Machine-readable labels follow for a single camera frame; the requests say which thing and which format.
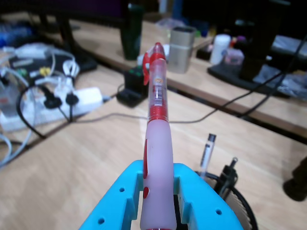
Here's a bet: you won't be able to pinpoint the clear pen with black cap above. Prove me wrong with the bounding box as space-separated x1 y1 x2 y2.
200 133 217 179

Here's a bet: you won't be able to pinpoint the white power strip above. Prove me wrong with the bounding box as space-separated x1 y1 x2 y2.
0 87 104 132

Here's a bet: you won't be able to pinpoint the black box with green parts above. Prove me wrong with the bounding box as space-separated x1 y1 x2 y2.
117 66 149 108

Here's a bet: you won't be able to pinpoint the dark rounded object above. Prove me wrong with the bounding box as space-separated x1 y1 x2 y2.
283 158 307 202

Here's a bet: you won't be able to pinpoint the black mesh pen holder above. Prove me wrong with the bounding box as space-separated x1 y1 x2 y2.
194 170 259 230

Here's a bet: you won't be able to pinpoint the black monitor with stand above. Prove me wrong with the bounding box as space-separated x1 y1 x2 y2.
0 0 125 72

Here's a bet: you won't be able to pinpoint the black power plug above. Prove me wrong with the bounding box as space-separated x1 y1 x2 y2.
44 92 62 108
66 93 79 120

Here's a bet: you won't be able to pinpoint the white plastic bottle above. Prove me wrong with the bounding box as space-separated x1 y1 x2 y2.
210 34 232 65

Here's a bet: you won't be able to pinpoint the beige metal box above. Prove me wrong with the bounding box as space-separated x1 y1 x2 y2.
169 26 197 74

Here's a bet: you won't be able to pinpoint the red pen with pink grip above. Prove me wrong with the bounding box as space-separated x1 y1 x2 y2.
140 42 178 230

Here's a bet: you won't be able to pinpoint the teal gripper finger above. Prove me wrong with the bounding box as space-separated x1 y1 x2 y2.
172 163 243 230
79 160 145 230

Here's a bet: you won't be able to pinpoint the pink plastic box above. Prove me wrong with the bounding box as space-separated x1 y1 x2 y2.
224 47 245 66

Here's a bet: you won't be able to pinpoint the wooden desk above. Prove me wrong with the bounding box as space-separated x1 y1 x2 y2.
69 19 307 139

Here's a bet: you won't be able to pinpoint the white cable bundle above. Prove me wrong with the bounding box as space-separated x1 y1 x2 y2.
0 129 33 168

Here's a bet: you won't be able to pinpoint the long black cable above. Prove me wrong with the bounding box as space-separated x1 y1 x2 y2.
167 35 307 124

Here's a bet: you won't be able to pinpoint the black monitor stand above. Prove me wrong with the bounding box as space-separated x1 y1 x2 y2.
207 0 307 98

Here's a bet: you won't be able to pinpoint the dark green bottle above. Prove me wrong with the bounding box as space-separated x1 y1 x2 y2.
120 2 144 60

